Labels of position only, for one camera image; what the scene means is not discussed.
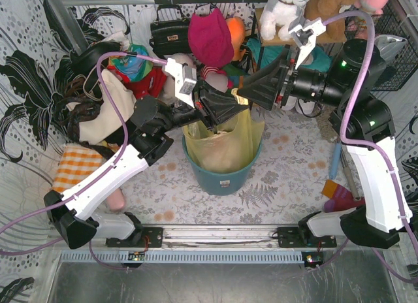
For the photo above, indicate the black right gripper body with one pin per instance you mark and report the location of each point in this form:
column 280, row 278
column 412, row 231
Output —
column 285, row 86

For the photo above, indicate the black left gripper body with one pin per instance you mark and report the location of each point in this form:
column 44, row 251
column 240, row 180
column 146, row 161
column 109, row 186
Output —
column 198, row 104

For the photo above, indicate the yellow trash bag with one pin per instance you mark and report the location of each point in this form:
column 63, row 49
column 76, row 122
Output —
column 231, row 147

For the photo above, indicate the teal trash bin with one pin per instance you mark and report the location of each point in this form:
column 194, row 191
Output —
column 219, row 184

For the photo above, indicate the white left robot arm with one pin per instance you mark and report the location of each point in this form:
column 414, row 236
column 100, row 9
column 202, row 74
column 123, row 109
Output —
column 74, row 212

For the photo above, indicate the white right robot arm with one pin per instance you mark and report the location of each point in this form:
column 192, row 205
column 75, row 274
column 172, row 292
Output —
column 365, row 126

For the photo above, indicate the rainbow striped bag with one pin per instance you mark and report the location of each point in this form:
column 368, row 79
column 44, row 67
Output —
column 234, row 73

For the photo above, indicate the magenta cloth bag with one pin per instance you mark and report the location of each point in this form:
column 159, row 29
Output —
column 209, row 39

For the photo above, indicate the cream canvas tote bag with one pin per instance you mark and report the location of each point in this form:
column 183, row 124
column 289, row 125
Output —
column 92, row 122

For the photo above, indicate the white sneaker right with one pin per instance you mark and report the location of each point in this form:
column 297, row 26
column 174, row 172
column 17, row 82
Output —
column 306, row 108

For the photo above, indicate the pink doll striped hat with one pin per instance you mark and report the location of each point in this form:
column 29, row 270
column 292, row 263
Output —
column 217, row 78

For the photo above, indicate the teal folded cloth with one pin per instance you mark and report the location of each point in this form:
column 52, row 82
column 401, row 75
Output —
column 267, row 55

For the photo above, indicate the white fluffy plush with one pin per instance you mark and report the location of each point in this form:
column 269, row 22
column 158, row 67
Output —
column 168, row 92

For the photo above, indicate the wooden shelf rack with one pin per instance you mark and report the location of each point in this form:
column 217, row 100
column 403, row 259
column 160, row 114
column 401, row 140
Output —
column 255, row 34

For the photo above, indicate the orange plush toy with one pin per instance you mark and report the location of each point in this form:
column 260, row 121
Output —
column 237, row 31

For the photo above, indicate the colorful printed cloth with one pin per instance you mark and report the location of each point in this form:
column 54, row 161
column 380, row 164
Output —
column 129, row 69

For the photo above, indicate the white plush dog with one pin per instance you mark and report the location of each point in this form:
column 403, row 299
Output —
column 277, row 16

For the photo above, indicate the brown teddy bear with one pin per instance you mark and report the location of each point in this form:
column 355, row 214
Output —
column 325, row 9

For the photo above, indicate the black handbag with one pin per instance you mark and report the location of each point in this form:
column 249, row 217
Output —
column 170, row 37

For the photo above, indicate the silver pouch in basket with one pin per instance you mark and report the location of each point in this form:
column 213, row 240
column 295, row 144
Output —
column 389, row 46

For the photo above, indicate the pink plush toy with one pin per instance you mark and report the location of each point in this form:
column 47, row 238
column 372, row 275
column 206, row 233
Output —
column 374, row 7

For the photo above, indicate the striped colourful sock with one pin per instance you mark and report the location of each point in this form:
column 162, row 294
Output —
column 339, row 198

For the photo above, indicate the pink cylinder case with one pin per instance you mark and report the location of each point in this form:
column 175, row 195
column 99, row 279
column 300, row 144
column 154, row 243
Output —
column 116, row 201

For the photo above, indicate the black round hat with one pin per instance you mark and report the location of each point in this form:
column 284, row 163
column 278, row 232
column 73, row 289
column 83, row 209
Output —
column 83, row 63

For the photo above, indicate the orange checkered towel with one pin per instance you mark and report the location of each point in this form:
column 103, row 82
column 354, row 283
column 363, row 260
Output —
column 76, row 164

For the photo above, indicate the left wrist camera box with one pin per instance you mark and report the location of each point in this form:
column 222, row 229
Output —
column 185, row 79

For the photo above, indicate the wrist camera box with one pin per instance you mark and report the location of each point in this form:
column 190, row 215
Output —
column 185, row 79
column 304, row 33

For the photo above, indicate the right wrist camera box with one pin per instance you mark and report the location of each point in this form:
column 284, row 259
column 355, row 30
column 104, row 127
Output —
column 304, row 33

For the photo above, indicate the black wire basket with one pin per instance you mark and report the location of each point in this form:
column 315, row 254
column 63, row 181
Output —
column 394, row 21

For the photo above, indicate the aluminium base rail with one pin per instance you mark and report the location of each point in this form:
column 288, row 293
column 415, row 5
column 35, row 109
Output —
column 209, row 244

